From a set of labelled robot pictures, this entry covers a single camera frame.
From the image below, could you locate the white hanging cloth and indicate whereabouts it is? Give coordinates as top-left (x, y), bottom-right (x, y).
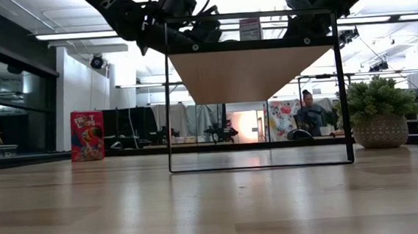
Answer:
top-left (152, 102), bottom-right (196, 140)

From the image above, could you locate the black aluminium rig frame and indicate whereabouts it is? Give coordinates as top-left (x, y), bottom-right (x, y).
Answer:
top-left (0, 127), bottom-right (418, 176)

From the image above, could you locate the grey hanging cloth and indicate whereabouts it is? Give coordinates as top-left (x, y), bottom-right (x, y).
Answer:
top-left (185, 102), bottom-right (229, 134)

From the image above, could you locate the black track spotlight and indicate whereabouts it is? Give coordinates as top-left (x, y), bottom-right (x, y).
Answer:
top-left (366, 60), bottom-right (389, 74)
top-left (337, 25), bottom-right (361, 48)

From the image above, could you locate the person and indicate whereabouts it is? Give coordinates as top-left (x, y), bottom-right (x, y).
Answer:
top-left (294, 88), bottom-right (331, 140)

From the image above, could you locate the grey metal tray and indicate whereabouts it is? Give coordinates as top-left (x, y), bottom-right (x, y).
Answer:
top-left (0, 143), bottom-right (19, 158)

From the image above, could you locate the red Froot Loops cereal box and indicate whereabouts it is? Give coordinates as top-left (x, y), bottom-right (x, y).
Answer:
top-left (68, 109), bottom-right (107, 163)

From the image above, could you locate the round black ceiling camera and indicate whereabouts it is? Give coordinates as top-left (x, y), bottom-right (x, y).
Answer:
top-left (89, 53), bottom-right (106, 71)

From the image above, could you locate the black room divider panel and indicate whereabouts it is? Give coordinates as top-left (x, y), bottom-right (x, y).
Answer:
top-left (102, 105), bottom-right (159, 151)

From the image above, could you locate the green plant in woven pot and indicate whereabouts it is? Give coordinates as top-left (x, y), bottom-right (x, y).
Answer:
top-left (333, 72), bottom-right (418, 152)

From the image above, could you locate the magenta Raisin Bran cereal box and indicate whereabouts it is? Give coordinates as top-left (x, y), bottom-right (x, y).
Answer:
top-left (238, 17), bottom-right (264, 42)

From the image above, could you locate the long ceiling light strip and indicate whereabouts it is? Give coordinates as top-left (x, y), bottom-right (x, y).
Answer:
top-left (35, 29), bottom-right (119, 43)

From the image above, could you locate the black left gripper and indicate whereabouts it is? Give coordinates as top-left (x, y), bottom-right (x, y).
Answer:
top-left (134, 0), bottom-right (224, 49)

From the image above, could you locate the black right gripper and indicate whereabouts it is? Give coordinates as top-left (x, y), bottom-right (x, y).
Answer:
top-left (280, 0), bottom-right (339, 39)

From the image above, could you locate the wooden shelf with black frame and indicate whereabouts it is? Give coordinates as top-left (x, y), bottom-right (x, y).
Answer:
top-left (157, 5), bottom-right (356, 177)

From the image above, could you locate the floral hanging cloth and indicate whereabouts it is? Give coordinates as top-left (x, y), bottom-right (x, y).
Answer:
top-left (266, 98), bottom-right (303, 142)

